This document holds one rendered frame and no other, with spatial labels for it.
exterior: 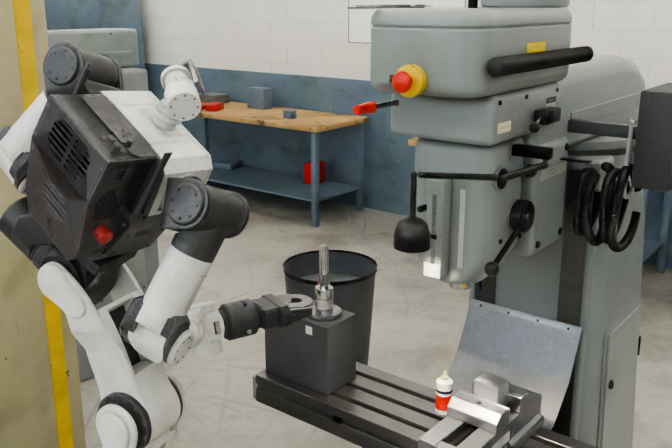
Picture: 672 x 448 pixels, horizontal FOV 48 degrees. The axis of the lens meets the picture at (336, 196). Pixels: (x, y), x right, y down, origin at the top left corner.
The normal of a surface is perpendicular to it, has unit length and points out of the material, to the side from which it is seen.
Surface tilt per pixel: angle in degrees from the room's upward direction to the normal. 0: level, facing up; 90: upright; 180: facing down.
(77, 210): 97
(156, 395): 60
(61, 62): 75
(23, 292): 90
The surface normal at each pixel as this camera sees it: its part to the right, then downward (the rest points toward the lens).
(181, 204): -0.44, -0.18
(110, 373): -0.43, 0.22
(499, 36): 0.79, 0.15
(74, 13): -0.61, 0.20
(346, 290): 0.34, 0.29
